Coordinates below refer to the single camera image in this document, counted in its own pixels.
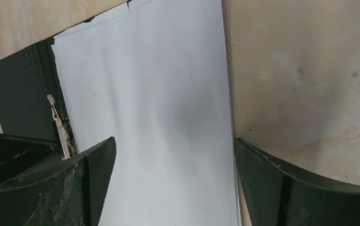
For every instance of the white paper sheet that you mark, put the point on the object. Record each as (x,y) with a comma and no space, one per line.
(153,74)

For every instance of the metal folder clip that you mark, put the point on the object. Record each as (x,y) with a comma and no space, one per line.
(64,130)

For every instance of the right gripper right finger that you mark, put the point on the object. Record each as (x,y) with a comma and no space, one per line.
(278,193)

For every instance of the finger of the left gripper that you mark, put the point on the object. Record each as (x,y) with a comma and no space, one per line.
(20,154)

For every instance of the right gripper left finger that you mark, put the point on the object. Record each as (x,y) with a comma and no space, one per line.
(68,193)

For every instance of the teal folder black inside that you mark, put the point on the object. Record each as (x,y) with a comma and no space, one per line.
(26,78)

